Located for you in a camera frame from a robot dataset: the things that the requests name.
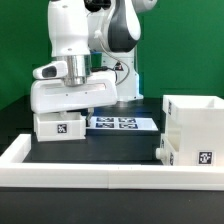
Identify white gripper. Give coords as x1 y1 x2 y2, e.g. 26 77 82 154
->
30 71 117 126

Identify white U-shaped table fence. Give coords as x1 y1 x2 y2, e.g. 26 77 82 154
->
0 134 224 191

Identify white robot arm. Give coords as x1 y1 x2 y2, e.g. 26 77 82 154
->
31 0 157 114

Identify white marker tag sheet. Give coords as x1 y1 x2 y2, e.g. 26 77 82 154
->
88 116 158 131

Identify white front drawer tray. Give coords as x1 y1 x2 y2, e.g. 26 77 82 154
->
156 134 179 166

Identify white drawer tray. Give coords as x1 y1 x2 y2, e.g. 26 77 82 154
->
156 134 179 166
33 112 86 142

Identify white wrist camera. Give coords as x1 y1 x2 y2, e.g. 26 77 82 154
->
33 61 68 79

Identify white drawer cabinet box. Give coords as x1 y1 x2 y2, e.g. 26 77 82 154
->
161 95 224 166

